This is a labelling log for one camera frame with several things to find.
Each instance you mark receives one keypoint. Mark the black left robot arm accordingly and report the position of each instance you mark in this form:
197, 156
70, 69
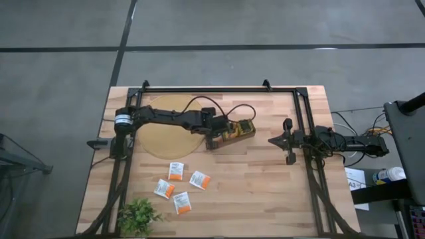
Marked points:
159, 117

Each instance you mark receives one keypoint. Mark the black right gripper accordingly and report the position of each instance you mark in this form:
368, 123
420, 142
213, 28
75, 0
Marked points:
293, 141

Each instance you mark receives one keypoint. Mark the small green table plant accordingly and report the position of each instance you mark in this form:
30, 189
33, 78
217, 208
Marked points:
137, 215

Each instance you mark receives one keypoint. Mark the green yellow tea packet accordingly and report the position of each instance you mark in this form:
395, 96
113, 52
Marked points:
246, 127

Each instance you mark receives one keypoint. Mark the black stand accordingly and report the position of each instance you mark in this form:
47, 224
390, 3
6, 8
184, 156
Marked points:
20, 162

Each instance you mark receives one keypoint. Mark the black shelf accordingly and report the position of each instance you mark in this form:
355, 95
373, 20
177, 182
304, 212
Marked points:
382, 192

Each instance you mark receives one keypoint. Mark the wipes canister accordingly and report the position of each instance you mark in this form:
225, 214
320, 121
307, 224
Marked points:
391, 174

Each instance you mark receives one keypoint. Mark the black aluminium rig frame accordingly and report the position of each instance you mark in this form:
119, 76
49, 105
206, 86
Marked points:
216, 89

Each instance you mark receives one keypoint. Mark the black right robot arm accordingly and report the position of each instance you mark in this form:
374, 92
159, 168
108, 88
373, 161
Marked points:
358, 146

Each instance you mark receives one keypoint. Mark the grey table bracket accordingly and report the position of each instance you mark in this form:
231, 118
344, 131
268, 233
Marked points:
98, 143

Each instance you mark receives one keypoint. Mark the wooden tea organizer box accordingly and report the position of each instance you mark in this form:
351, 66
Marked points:
239, 138

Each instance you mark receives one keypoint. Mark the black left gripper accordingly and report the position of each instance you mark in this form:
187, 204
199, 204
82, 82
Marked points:
217, 127

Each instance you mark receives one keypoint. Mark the round woven placemat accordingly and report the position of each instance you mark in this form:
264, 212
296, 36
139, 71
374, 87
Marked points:
166, 146

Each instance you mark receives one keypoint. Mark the orange tea packet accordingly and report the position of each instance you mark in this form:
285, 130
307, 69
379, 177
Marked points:
200, 180
182, 202
176, 171
164, 189

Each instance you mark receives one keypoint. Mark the dark grey cart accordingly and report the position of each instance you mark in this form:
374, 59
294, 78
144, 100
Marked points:
405, 139

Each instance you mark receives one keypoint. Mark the white paper sheet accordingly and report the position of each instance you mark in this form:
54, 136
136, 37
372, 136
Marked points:
352, 176

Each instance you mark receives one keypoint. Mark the black keyboard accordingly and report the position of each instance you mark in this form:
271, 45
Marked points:
418, 222

